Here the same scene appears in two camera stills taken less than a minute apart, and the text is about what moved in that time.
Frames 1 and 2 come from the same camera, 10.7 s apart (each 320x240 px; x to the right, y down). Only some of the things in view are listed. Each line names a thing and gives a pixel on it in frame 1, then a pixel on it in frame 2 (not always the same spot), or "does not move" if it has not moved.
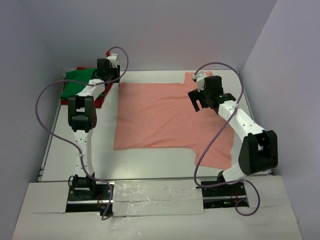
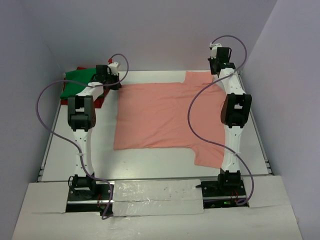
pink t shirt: [163, 115] does not move
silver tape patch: [157, 197] does not move
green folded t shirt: [70, 88] does not move
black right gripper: [195, 95] → [211, 61]
